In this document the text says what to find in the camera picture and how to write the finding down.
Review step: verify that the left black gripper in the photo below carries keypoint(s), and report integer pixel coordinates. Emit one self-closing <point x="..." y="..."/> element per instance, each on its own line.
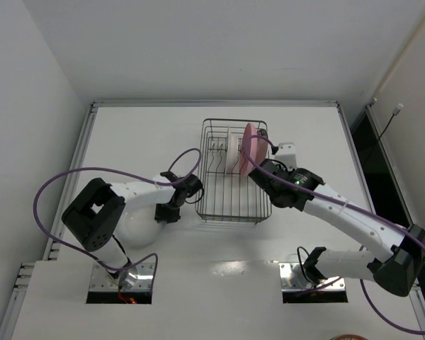
<point x="168" y="214"/>

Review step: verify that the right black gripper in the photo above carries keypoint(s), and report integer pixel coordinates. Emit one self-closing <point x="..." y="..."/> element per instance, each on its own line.
<point x="261" y="169"/>

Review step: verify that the clear glass plate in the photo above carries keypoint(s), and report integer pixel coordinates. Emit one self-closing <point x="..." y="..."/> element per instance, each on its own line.
<point x="232" y="153"/>
<point x="138" y="228"/>

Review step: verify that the wire dish rack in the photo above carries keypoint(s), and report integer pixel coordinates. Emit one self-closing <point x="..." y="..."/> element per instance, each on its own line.
<point x="227" y="197"/>

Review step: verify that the pink plastic plate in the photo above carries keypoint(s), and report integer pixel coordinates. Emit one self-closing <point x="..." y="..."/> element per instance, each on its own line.
<point x="256" y="148"/>

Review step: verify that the blue rimmed white plate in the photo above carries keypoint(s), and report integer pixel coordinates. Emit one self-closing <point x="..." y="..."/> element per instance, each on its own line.
<point x="265" y="140"/>

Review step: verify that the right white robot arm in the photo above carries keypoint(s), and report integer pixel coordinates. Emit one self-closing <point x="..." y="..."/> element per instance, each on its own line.
<point x="393" y="255"/>

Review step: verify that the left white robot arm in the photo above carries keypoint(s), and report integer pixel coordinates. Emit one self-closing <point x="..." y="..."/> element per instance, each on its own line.
<point x="109" y="219"/>

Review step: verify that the brown round object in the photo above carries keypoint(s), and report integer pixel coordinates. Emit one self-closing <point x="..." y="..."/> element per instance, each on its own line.
<point x="348" y="337"/>

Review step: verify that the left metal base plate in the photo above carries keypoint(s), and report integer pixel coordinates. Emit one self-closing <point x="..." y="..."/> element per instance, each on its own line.
<point x="136" y="280"/>

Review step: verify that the metal base plate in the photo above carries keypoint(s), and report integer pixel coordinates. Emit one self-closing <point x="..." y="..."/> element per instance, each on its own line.
<point x="293" y="281"/>
<point x="136" y="280"/>

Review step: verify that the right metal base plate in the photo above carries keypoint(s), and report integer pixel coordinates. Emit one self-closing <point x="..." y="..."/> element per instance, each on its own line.
<point x="293" y="281"/>

